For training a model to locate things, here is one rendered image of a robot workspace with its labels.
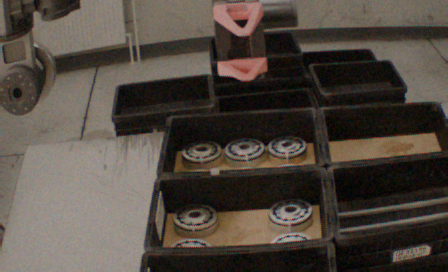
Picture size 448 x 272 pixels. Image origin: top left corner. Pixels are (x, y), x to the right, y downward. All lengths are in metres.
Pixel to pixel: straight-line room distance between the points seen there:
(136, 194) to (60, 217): 0.26
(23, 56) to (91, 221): 0.53
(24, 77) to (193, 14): 3.03
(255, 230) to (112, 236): 0.44
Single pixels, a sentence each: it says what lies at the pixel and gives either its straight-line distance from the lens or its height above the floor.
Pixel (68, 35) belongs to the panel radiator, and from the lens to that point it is 4.69.
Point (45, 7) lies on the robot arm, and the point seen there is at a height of 1.44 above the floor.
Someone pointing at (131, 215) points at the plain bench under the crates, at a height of 0.70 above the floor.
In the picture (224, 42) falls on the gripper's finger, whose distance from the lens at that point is 1.03.
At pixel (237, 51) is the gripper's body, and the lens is 1.05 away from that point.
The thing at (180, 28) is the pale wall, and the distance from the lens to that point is 4.76.
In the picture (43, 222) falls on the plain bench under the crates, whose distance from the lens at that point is 2.04.
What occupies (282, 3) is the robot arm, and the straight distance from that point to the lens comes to 1.11.
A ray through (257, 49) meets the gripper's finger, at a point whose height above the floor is 1.43.
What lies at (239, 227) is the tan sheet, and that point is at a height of 0.83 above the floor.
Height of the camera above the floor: 1.83
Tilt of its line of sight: 28 degrees down
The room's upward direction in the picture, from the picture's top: 6 degrees counter-clockwise
